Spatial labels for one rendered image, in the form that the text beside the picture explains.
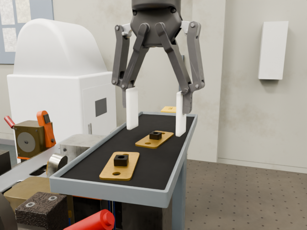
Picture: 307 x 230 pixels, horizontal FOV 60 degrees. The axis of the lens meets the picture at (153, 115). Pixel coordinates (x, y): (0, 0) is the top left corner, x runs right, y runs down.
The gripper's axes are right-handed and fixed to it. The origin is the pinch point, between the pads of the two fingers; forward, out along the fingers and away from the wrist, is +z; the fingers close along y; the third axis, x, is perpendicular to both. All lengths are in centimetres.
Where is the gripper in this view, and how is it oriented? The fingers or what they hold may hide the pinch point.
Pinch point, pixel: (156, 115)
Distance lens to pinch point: 44.3
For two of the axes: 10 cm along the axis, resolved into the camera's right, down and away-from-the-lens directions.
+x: -4.2, 2.1, -8.8
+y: -9.1, -1.0, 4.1
